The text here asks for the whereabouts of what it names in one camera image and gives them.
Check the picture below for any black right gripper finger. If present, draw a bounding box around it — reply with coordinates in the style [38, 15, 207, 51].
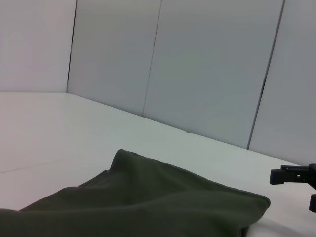
[308, 194, 316, 213]
[269, 163, 316, 191]

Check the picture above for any dark green t-shirt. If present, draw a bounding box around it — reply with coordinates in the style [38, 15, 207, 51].
[0, 149, 272, 237]

